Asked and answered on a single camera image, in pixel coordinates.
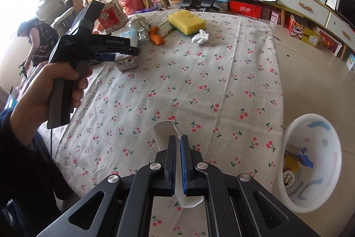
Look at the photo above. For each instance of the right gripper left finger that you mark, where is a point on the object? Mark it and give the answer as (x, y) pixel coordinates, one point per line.
(165, 183)

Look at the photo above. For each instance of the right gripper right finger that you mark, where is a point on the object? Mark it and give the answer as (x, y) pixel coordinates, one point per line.
(191, 179)

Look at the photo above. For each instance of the white paper bag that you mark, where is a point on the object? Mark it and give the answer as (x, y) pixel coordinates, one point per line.
(140, 25)

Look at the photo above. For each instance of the white tissue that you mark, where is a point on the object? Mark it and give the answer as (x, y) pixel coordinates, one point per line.
(200, 38)

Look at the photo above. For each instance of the white plastic trash bin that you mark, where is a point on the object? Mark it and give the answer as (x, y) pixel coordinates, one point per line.
(310, 166)

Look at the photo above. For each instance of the person's left hand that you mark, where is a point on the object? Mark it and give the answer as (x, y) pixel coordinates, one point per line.
(32, 109)

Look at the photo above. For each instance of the person in plaid coat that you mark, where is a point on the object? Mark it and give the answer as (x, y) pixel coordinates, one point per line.
(42, 38)

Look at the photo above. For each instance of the small white cardboard box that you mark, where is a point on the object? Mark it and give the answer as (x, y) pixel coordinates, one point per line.
(126, 62)

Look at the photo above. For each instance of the red label seed jar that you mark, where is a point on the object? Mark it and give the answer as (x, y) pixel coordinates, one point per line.
(112, 16)

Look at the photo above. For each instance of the red bucket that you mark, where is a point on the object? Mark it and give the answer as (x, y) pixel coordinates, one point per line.
(131, 6)

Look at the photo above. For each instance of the cherry print tablecloth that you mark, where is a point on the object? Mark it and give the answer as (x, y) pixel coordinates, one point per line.
(225, 95)

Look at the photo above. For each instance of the yellow green sponge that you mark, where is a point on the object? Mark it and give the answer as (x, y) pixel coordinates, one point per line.
(186, 22)

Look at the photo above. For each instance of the dark blue left sleeve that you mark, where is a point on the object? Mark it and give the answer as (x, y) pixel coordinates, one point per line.
(31, 180)

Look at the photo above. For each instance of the red gift box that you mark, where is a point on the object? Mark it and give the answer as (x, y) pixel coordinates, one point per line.
(246, 9)

